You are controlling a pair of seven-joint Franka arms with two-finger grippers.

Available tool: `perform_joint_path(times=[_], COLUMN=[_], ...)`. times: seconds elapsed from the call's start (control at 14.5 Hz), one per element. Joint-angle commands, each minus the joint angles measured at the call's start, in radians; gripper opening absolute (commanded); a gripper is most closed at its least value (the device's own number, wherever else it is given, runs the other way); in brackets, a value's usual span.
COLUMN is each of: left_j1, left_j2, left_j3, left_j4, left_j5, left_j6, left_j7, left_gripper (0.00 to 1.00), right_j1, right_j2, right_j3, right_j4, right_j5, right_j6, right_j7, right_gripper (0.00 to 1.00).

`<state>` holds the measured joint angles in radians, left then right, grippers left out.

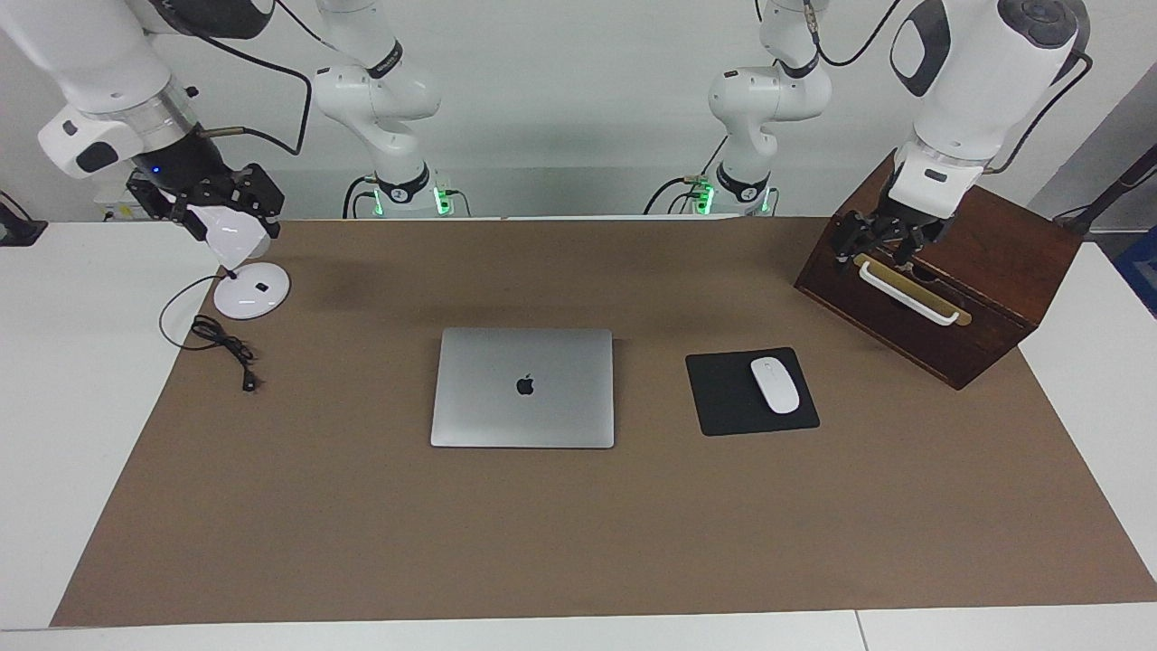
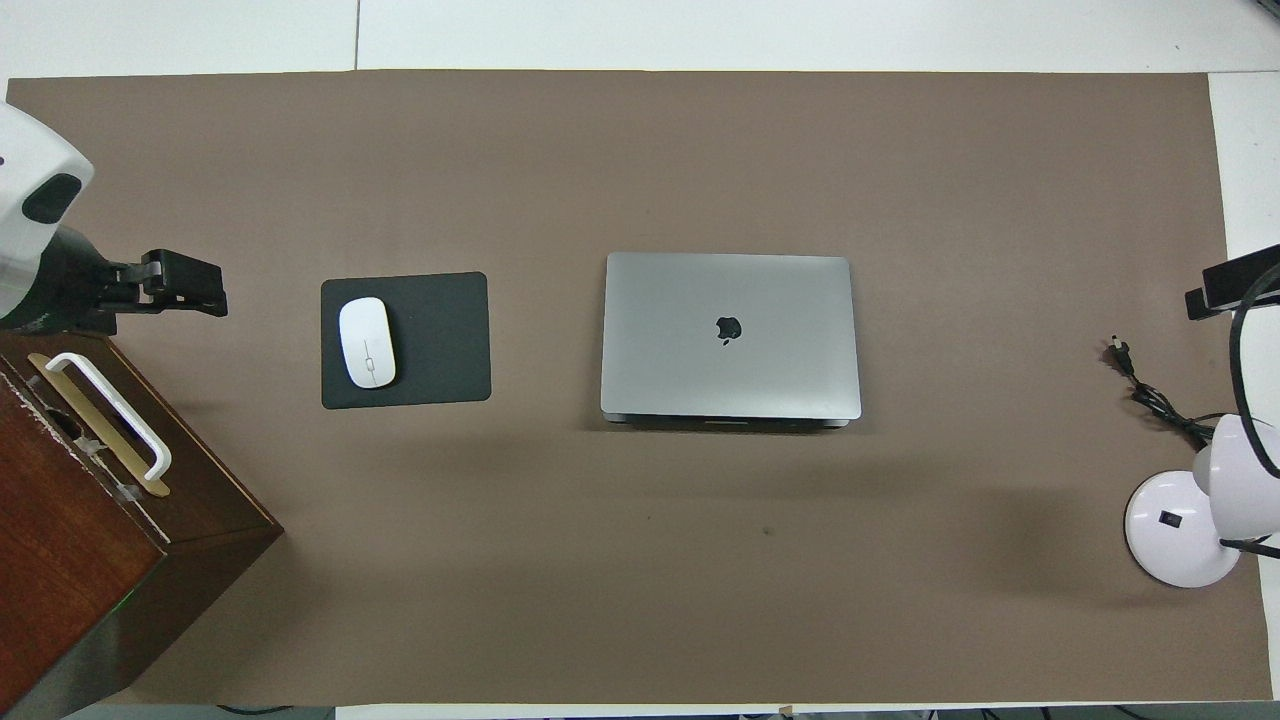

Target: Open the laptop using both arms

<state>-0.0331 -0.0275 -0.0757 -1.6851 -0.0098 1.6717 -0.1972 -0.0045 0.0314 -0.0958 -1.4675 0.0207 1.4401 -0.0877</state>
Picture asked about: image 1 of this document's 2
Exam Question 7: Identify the white computer mouse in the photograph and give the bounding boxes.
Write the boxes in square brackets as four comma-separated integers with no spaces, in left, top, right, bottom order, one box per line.
[750,357,802,415]

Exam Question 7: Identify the blue object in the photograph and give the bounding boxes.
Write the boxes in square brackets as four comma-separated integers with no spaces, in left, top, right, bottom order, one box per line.
[1114,226,1157,317]

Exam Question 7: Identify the black base cable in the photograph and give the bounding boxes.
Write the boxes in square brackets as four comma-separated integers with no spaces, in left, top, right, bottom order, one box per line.
[644,136,731,216]
[342,175,379,220]

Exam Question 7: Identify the black lamp power cable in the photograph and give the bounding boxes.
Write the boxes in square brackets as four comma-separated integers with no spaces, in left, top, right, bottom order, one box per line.
[159,274,261,394]

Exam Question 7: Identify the white desk lamp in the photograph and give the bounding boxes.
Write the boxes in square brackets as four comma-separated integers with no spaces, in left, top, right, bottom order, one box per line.
[185,203,292,320]

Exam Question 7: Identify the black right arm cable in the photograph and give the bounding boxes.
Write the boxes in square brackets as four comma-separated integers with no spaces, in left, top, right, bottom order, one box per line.
[194,0,362,156]

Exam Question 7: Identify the black clamp stand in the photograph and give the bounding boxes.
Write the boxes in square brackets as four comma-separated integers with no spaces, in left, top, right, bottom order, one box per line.
[0,192,48,247]

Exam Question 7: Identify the dark wooden box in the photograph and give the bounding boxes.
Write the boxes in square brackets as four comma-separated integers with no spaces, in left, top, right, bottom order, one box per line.
[794,149,1084,392]

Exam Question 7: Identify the silver laptop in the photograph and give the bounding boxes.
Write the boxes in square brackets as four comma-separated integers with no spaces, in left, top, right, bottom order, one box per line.
[430,327,616,450]

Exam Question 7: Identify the white box handle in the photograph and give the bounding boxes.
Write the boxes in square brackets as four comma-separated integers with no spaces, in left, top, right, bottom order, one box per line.
[854,258,961,326]

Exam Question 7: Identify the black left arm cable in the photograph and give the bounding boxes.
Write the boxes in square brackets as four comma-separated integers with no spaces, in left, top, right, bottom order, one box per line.
[800,0,1095,175]

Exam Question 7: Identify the brown table mat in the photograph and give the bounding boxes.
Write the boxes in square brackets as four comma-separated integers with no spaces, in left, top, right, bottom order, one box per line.
[50,217,1157,627]

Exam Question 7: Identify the black mouse pad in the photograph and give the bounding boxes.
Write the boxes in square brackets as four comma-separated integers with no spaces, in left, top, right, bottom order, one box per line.
[685,347,821,438]

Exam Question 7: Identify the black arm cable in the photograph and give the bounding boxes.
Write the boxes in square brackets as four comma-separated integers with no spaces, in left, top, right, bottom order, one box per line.
[800,0,1095,175]
[194,0,362,156]

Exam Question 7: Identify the white power strip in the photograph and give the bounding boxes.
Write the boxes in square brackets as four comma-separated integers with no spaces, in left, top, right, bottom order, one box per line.
[95,201,173,223]

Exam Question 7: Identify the black pole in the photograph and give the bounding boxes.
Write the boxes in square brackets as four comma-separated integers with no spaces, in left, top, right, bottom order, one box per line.
[1053,145,1157,238]

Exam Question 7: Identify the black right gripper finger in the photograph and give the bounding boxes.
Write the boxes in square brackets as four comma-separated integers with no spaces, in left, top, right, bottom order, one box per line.
[126,176,210,241]
[231,163,287,241]

